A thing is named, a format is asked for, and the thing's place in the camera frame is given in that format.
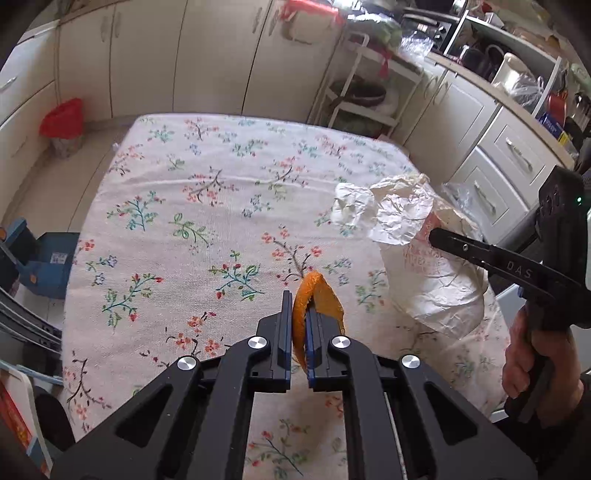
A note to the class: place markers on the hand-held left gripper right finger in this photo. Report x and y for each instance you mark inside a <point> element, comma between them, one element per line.
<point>311,346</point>

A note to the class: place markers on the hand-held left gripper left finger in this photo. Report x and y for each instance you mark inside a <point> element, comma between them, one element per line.
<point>287,327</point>

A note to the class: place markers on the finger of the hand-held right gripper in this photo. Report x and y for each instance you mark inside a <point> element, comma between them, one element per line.
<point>475,256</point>

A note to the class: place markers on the orange peel piece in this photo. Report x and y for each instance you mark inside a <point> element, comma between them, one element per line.
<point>318,295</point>

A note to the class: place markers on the person's right hand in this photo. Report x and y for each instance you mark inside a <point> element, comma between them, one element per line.
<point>517,364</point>

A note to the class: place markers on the crumpled clear plastic bag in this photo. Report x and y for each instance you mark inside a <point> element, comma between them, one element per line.
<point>461,198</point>
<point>528,90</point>

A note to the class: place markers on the floral tablecloth table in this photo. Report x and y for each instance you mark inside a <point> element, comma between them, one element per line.
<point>184,277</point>

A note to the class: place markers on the blue carton box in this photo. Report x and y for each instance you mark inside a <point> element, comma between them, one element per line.
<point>551,122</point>

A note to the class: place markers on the white rolling cart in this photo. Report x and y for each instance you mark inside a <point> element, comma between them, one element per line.
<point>364,112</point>

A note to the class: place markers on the white kettle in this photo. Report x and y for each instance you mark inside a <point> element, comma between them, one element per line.
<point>508,69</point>

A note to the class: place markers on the black pot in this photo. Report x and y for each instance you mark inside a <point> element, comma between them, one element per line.
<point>478,62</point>

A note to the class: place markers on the black wok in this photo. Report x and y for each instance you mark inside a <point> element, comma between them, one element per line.
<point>362,92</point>

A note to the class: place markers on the black countertop oven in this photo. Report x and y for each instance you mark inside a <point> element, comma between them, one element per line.
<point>425,23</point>

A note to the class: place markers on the bagged green vegetables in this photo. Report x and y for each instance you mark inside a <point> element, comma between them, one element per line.
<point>383,32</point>

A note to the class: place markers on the blue dustpan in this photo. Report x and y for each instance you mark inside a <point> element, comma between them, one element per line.
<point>51,263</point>

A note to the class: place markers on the blue and white shoe rack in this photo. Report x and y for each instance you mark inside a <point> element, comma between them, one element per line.
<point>32,415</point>

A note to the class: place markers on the red and beige hanging bag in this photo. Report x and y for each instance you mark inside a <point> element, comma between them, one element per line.
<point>307,27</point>

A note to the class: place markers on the white kitchen base cabinets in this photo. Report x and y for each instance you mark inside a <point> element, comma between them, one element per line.
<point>152,55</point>

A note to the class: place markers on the red-lined waste bin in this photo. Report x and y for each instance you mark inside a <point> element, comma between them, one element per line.
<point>62,120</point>

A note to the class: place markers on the grey metal rail bundle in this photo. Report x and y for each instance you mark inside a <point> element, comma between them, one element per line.
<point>27,323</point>

